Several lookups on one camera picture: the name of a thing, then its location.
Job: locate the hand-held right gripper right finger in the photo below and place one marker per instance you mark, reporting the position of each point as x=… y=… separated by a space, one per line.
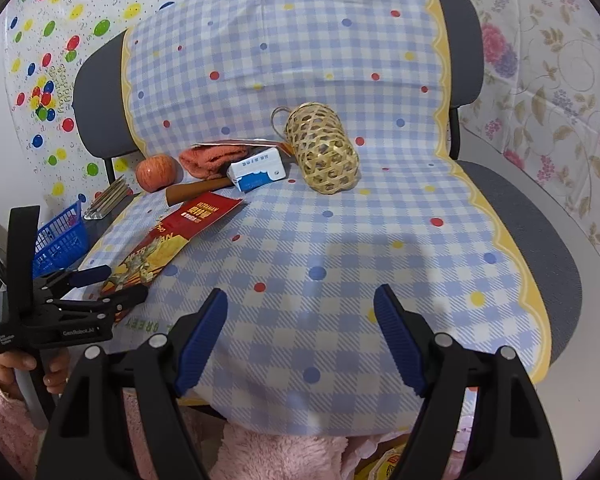
x=400 y=345

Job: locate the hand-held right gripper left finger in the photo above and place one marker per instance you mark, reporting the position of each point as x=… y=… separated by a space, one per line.
x=202 y=345

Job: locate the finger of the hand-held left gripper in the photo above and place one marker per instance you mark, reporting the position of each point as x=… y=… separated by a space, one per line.
x=92 y=274
x=125 y=297

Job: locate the blue plastic basket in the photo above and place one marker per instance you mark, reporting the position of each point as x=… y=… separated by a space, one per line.
x=60 y=247

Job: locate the person's left forearm pink sleeve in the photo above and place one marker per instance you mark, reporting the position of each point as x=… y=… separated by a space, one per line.
x=5 y=430

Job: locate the person's left hand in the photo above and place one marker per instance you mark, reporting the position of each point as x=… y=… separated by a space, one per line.
x=10 y=360

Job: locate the red printed packet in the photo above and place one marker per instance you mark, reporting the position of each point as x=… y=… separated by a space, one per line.
x=165 y=245

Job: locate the orange foil pouch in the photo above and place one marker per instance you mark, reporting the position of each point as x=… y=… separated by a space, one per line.
x=107 y=200

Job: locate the red apple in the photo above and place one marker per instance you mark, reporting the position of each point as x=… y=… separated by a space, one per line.
x=157 y=172

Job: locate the yellow printed bag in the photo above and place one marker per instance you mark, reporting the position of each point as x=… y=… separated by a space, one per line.
x=387 y=465

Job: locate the blue checkered cloth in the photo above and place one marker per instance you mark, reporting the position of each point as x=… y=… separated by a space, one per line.
x=330 y=240

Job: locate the person's pink clothing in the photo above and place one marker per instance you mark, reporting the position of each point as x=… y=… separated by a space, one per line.
x=280 y=455

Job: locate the orange towel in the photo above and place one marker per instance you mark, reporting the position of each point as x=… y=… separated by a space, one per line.
x=210 y=160

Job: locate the white and blue carton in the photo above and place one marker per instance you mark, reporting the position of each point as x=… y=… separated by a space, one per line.
x=257 y=172

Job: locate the woven bamboo basket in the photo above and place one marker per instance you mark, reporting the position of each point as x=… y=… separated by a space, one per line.
x=325 y=155

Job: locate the dotted plastic sheet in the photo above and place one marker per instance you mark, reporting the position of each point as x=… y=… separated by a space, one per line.
x=55 y=60

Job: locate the floral plastic sheet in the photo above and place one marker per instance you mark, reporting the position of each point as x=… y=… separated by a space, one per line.
x=555 y=85

